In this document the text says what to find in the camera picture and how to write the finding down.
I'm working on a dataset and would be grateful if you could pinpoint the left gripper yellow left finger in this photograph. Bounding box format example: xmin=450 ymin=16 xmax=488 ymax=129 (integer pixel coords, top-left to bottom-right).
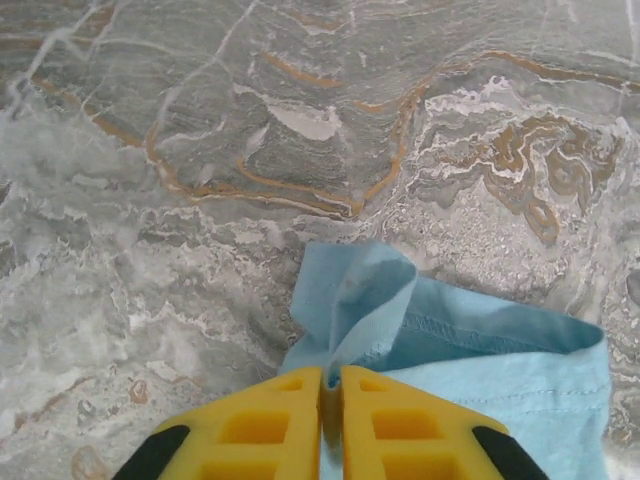
xmin=113 ymin=365 xmax=322 ymax=480

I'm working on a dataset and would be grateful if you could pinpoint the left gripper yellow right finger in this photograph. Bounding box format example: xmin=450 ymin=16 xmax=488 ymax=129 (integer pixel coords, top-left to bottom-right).
xmin=340 ymin=364 xmax=551 ymax=480

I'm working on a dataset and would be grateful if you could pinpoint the light blue t-shirt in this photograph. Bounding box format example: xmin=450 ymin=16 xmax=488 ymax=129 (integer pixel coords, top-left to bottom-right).
xmin=277 ymin=241 xmax=612 ymax=480

